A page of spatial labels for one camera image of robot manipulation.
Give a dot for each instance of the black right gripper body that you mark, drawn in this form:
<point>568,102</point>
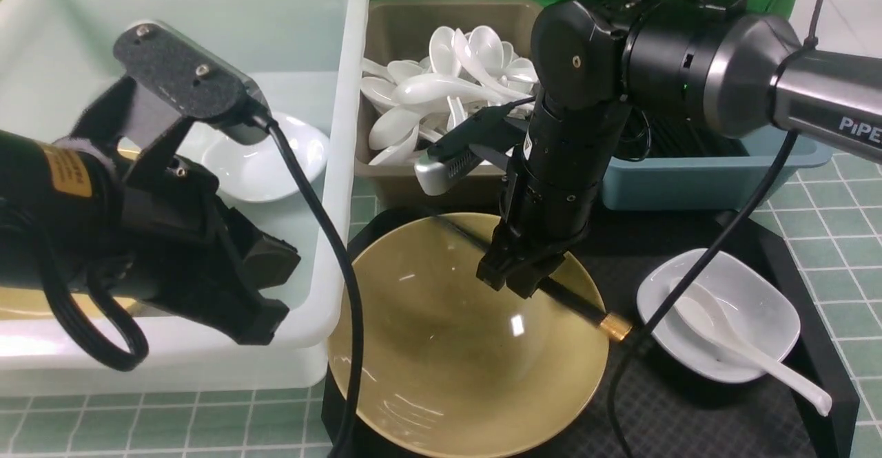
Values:
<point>553,179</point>

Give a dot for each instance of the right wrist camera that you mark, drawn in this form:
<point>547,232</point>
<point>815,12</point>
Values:
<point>486,136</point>

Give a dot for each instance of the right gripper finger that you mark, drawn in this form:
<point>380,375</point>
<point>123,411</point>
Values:
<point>494,270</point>
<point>527,278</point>

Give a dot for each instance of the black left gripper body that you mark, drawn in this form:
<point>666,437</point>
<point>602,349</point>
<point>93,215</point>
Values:
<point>193,256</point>

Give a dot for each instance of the yellow speckled bowl in bin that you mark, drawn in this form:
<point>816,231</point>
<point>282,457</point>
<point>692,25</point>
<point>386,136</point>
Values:
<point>30,304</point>

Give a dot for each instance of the white spoon top of pile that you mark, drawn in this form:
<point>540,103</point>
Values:
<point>488,47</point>

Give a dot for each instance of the small white dish in bin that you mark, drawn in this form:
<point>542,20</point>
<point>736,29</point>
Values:
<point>257,173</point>

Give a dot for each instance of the white ceramic soup spoon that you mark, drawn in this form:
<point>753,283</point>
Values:
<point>700,310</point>

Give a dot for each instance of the small white square dish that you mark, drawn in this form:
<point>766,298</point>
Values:
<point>755,308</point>

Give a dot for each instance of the large yellow noodle bowl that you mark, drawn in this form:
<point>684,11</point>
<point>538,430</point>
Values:
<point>453,368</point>

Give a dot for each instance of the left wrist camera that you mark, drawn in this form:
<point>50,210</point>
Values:
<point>194,81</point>

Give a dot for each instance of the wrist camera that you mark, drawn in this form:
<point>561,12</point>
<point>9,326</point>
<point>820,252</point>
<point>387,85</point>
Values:
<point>194,81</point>
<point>486,136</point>

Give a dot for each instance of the translucent white plastic bin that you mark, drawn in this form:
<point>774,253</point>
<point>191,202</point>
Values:
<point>305,55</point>

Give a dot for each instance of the black serving tray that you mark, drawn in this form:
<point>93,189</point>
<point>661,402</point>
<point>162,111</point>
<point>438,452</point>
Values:
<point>667,410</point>

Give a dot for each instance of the white spoon lower left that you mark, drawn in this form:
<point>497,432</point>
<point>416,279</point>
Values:
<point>393,126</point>

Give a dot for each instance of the white spoon in brown bin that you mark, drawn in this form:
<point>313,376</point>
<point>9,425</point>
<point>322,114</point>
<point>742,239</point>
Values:
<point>433,86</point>

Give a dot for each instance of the black chopstick with gold tip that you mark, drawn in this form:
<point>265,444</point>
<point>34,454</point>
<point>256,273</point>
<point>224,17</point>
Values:
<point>611,325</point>

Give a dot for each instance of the blue plastic bin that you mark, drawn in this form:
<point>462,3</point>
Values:
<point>682,184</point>

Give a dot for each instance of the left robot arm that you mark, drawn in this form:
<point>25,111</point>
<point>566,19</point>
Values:
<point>50,235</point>

